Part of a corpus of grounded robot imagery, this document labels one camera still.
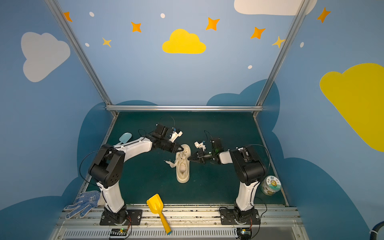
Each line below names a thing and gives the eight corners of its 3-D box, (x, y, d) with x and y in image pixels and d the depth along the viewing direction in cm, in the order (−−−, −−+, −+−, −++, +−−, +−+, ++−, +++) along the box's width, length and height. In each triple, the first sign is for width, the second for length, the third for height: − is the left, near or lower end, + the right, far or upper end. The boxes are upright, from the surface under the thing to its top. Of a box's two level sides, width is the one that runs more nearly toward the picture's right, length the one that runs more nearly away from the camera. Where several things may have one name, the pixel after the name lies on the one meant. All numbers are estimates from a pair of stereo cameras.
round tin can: (262, 195, 83) (269, 190, 76) (258, 181, 89) (264, 175, 82) (276, 195, 83) (283, 190, 77) (271, 181, 89) (278, 175, 82)
